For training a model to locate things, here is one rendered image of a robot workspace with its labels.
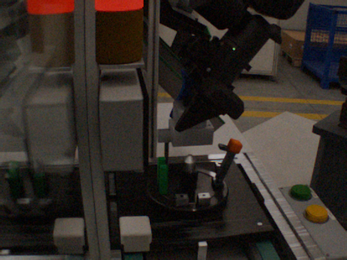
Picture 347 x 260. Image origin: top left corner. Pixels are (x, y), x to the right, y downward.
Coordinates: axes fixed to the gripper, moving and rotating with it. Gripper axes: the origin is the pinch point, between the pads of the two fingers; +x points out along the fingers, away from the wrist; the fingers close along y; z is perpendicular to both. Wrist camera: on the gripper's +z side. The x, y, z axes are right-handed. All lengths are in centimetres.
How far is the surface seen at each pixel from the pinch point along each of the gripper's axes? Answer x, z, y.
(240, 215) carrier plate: 8.0, -16.5, 7.2
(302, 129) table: -8, -56, -48
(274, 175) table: 5.0, -39.1, -21.9
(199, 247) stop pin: 13.5, -10.4, 13.3
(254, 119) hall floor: 20, -164, -257
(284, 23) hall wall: -156, -380, -796
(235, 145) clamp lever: 0.3, -10.3, 1.1
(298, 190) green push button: -0.1, -26.8, 2.0
